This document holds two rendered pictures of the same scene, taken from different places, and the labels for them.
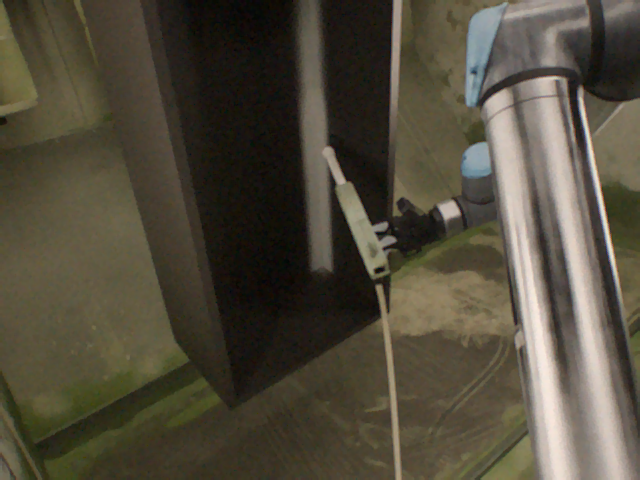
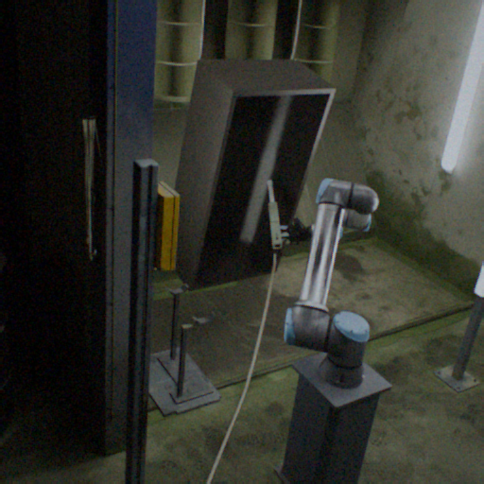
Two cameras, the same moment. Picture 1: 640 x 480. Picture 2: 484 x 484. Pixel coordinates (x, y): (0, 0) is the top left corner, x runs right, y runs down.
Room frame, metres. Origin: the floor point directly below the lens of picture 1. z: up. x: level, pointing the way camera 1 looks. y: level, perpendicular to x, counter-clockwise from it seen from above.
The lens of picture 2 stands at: (-1.85, 0.19, 2.26)
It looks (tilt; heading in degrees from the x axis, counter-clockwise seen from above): 26 degrees down; 358
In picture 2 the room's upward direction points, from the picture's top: 7 degrees clockwise
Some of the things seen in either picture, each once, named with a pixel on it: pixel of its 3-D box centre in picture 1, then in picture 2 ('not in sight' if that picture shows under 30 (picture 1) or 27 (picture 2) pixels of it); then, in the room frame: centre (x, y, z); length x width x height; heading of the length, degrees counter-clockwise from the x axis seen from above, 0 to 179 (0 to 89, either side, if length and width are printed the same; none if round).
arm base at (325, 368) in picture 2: not in sight; (343, 364); (0.25, -0.38, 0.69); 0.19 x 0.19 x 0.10
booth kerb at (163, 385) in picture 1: (329, 296); (240, 259); (2.19, 0.01, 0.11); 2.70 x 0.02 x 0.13; 122
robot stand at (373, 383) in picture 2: not in sight; (328, 430); (0.25, -0.38, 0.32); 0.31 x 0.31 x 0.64; 32
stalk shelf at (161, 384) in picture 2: not in sight; (174, 380); (-0.06, 0.31, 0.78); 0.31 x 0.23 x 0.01; 32
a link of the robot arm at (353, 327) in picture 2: not in sight; (346, 337); (0.25, -0.37, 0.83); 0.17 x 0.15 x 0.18; 77
